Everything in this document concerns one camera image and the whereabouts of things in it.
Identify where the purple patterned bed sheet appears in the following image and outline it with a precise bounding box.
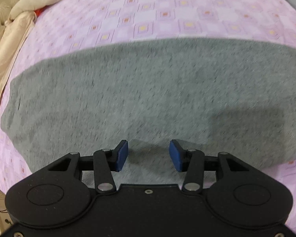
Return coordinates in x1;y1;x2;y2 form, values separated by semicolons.
0;0;296;231

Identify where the beige satin pillow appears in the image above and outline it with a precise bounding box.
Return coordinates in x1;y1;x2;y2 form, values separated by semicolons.
0;11;36;102

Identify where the red cloth item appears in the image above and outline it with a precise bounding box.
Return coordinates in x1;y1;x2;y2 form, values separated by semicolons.
35;7;46;17

